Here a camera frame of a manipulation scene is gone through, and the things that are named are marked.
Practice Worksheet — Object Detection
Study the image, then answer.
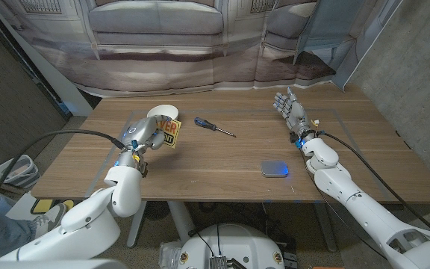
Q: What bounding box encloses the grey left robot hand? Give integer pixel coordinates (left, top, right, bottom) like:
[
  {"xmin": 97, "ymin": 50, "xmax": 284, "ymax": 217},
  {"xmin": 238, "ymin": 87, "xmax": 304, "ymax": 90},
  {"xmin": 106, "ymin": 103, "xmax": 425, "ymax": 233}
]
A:
[{"xmin": 116, "ymin": 114, "xmax": 173, "ymax": 167}]

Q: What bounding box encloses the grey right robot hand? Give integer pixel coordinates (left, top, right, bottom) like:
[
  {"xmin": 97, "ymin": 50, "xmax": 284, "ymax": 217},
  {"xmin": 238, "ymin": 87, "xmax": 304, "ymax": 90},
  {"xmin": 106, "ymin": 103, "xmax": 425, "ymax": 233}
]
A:
[{"xmin": 273, "ymin": 87, "xmax": 317, "ymax": 141}]

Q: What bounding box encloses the yellow black bumper sticker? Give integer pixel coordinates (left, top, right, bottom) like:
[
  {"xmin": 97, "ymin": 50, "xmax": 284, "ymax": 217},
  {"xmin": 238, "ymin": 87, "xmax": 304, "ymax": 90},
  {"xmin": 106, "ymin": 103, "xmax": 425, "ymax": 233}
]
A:
[{"xmin": 156, "ymin": 117, "xmax": 182, "ymax": 149}]

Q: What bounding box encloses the white bowl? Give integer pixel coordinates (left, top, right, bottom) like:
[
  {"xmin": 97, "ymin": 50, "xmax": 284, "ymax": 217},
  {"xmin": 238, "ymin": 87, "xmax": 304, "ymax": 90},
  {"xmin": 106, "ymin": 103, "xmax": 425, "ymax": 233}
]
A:
[{"xmin": 146, "ymin": 104, "xmax": 180, "ymax": 123}]

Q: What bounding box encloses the small grey metal tin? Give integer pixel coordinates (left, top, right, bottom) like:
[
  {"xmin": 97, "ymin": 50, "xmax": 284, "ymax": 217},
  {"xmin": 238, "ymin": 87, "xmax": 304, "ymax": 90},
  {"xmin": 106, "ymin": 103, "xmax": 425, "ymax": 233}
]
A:
[{"xmin": 261, "ymin": 160, "xmax": 289, "ymax": 178}]

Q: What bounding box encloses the printed room backdrop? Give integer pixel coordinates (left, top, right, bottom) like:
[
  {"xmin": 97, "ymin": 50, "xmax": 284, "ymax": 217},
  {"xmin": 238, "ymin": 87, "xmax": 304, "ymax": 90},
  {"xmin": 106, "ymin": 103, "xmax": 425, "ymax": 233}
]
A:
[{"xmin": 0, "ymin": 0, "xmax": 405, "ymax": 99}]

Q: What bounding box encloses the white metal table leg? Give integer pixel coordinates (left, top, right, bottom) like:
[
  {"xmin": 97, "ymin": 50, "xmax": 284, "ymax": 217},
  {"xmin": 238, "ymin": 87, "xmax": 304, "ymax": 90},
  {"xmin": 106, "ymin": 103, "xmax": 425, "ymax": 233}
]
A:
[
  {"xmin": 126, "ymin": 200, "xmax": 197, "ymax": 250},
  {"xmin": 314, "ymin": 203, "xmax": 338, "ymax": 253}
]

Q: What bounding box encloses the grey plastic bucket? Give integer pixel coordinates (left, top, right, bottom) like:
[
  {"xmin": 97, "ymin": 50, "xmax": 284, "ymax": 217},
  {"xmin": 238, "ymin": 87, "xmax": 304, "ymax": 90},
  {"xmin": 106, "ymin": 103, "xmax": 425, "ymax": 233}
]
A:
[{"xmin": 0, "ymin": 154, "xmax": 40, "ymax": 190}]

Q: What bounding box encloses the clear plastic container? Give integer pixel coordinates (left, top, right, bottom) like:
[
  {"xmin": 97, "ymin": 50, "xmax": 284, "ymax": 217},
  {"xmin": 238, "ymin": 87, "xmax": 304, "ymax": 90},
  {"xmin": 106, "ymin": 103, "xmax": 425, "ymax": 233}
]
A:
[{"xmin": 158, "ymin": 241, "xmax": 182, "ymax": 269}]

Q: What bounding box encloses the grey white sneaker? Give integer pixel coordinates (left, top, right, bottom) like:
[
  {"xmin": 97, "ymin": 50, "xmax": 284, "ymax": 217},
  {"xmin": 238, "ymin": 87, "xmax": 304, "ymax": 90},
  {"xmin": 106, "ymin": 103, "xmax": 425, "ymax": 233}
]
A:
[{"xmin": 31, "ymin": 203, "xmax": 66, "ymax": 238}]

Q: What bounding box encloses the white robot torso base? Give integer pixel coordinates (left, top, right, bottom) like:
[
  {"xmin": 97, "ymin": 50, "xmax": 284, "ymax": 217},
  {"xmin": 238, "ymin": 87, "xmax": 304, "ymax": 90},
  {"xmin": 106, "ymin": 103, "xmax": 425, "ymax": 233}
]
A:
[{"xmin": 177, "ymin": 223, "xmax": 286, "ymax": 269}]

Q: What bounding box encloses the blue black handled screwdriver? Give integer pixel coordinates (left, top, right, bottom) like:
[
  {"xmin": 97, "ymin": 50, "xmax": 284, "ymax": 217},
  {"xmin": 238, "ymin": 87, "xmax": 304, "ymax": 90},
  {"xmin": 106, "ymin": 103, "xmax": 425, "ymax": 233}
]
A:
[{"xmin": 193, "ymin": 117, "xmax": 237, "ymax": 138}]

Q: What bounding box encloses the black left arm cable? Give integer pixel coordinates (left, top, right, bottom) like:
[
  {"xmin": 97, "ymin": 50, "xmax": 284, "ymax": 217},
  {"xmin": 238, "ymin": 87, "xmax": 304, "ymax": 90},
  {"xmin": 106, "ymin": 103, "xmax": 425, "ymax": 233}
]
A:
[{"xmin": 0, "ymin": 129, "xmax": 126, "ymax": 221}]

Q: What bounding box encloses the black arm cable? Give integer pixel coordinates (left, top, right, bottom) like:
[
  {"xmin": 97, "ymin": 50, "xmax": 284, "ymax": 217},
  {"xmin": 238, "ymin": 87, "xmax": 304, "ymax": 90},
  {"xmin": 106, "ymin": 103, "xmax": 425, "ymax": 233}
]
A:
[
  {"xmin": 317, "ymin": 130, "xmax": 430, "ymax": 235},
  {"xmin": 0, "ymin": 129, "xmax": 126, "ymax": 221}
]

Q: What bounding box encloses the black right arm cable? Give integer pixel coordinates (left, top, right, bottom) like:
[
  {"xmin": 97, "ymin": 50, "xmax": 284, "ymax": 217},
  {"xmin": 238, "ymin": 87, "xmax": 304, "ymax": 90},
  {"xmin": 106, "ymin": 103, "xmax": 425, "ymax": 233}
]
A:
[{"xmin": 317, "ymin": 130, "xmax": 430, "ymax": 235}]

